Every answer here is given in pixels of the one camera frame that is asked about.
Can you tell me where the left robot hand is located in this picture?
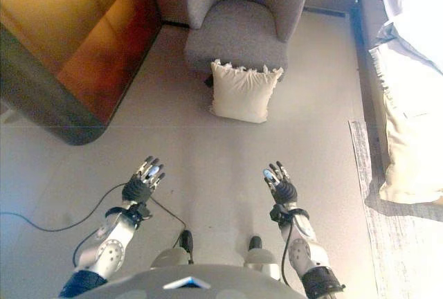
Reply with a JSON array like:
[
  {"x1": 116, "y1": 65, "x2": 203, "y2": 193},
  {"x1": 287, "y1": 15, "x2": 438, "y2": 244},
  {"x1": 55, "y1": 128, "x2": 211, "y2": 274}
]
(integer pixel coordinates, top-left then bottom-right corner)
[{"x1": 121, "y1": 155, "x2": 166, "y2": 205}]

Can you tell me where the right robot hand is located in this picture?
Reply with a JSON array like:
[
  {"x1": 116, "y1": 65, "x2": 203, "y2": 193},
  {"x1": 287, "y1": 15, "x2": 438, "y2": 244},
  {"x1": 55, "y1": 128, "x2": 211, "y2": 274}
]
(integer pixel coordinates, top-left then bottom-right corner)
[{"x1": 262, "y1": 161, "x2": 298, "y2": 206}]

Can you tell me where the cream fringed cushion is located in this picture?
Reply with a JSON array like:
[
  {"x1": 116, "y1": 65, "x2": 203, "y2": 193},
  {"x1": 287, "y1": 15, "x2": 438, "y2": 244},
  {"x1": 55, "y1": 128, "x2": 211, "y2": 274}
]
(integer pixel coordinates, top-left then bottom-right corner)
[{"x1": 210, "y1": 59, "x2": 284, "y2": 125}]

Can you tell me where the silver right robot leg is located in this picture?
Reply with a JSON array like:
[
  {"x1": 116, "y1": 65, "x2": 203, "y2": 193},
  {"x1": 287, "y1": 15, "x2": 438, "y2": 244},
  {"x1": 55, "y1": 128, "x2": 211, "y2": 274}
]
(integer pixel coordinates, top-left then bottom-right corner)
[{"x1": 242, "y1": 235, "x2": 281, "y2": 281}]

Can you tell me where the silver robot torso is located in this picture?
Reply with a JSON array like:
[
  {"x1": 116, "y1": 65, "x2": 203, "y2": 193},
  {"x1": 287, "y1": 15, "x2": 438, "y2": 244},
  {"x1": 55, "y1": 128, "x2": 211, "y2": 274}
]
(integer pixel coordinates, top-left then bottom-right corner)
[{"x1": 74, "y1": 264, "x2": 309, "y2": 299}]

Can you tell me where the grey striped rug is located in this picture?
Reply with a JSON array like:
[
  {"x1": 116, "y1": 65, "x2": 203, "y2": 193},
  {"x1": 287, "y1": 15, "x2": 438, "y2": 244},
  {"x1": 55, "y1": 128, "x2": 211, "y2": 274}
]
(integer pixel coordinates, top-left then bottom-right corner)
[{"x1": 347, "y1": 120, "x2": 443, "y2": 299}]

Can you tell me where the grey fabric armchair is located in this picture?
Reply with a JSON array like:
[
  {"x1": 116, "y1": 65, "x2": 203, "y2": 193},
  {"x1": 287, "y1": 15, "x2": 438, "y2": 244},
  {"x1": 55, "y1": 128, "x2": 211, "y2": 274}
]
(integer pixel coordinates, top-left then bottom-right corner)
[{"x1": 185, "y1": 0, "x2": 311, "y2": 84}]

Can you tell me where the brown wooden cabinet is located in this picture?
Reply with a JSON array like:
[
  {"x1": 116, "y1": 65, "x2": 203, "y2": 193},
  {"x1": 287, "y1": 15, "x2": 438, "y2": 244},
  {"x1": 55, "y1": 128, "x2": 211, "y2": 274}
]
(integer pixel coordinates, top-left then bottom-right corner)
[{"x1": 0, "y1": 0, "x2": 163, "y2": 147}]

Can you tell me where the white bed sheet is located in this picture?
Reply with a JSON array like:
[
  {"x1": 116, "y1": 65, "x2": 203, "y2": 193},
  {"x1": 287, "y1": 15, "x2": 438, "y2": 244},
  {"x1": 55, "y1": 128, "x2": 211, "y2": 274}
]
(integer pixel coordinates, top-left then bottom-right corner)
[{"x1": 368, "y1": 0, "x2": 443, "y2": 78}]

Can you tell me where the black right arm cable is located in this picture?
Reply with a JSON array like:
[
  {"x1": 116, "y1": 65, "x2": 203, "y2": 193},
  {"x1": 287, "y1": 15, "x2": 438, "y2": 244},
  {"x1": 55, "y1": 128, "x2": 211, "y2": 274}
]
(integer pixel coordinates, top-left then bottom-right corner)
[{"x1": 280, "y1": 208, "x2": 297, "y2": 287}]

